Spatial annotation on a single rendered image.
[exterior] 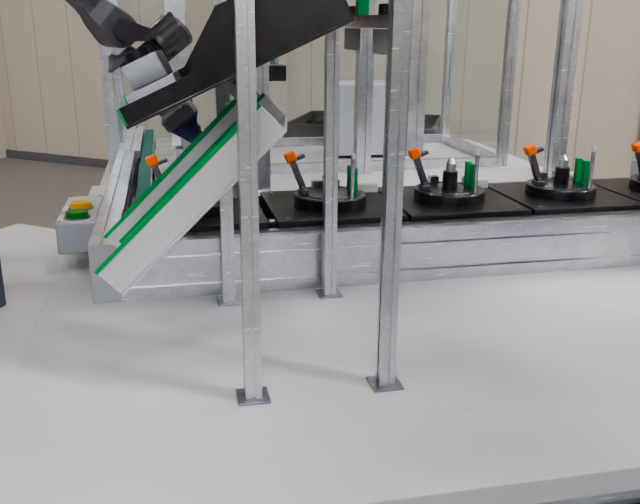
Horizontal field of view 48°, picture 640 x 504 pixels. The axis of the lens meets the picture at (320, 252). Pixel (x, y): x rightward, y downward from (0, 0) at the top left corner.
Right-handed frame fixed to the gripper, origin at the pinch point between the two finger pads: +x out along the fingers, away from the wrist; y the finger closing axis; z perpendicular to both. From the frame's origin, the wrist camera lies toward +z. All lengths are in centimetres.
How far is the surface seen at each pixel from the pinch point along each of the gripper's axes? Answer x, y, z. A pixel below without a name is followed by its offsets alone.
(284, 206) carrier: 20.9, -1.4, 4.2
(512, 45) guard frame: 51, 81, 89
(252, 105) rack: -6, -54, 9
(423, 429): 33, -64, 2
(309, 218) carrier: 22.7, -10.8, 6.5
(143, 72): -15.3, -43.9, 1.9
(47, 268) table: 3.1, 3.6, -37.9
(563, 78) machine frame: 61, 59, 89
